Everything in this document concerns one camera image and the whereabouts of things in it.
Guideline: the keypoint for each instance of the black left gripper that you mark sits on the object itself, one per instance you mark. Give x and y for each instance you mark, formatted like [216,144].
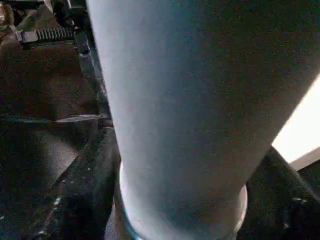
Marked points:
[87,55]

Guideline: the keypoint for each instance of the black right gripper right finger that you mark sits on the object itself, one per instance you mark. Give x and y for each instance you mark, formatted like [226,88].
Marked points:
[285,205]

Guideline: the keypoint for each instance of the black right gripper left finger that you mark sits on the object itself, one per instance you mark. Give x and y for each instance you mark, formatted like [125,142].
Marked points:
[80,195]

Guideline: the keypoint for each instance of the white plastic table top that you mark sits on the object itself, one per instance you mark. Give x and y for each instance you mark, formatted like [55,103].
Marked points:
[302,130]

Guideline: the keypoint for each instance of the white plastic table leg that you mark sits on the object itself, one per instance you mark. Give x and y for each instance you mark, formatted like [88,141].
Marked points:
[200,110]

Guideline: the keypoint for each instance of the black work surface mat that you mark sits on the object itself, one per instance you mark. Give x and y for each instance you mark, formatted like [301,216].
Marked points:
[40,160]

